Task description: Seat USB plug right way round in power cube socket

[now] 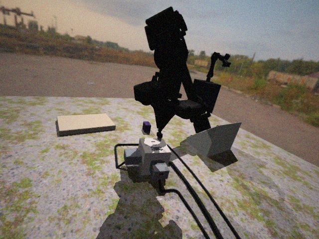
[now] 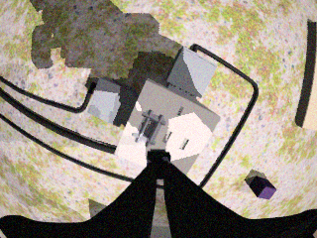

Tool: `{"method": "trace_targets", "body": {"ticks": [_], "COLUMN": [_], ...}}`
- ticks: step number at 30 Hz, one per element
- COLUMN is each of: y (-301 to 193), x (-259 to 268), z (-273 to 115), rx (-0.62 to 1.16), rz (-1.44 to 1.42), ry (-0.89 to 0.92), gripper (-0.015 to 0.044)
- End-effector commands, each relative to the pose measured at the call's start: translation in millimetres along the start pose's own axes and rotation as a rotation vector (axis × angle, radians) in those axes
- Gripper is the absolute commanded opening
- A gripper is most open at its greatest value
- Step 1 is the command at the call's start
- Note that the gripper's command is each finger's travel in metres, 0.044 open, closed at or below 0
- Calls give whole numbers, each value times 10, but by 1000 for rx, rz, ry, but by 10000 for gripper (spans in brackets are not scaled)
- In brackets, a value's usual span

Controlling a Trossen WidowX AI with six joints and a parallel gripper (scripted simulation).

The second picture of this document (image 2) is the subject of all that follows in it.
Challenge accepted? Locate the small purple cube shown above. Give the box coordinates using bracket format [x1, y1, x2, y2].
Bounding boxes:
[249, 176, 276, 199]

